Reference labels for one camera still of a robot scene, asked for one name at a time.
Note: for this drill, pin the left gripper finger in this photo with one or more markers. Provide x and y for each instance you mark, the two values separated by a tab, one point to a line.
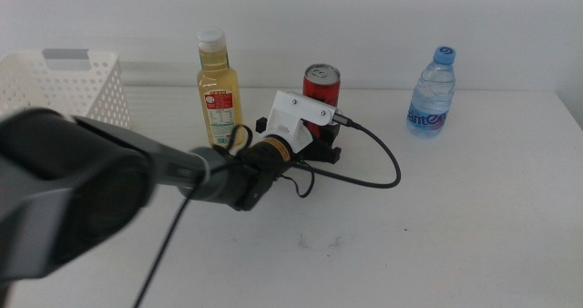
262	125
330	137

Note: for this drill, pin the red soda can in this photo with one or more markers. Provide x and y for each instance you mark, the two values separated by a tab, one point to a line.
321	87

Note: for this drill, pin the yellow juice bottle white cap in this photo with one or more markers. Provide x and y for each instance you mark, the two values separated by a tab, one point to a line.
218	80

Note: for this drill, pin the clear water bottle blue cap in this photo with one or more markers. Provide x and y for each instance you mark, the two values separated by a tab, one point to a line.
430	98

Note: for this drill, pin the white perforated plastic basket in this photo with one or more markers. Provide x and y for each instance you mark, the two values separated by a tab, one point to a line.
100	94

